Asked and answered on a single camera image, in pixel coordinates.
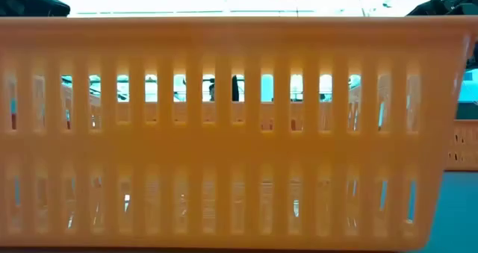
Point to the orange plastic slatted basket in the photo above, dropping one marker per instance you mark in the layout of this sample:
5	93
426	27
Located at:
465	145
239	145

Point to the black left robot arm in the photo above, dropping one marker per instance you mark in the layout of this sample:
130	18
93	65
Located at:
26	1

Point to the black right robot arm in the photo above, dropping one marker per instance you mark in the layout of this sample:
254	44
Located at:
448	5

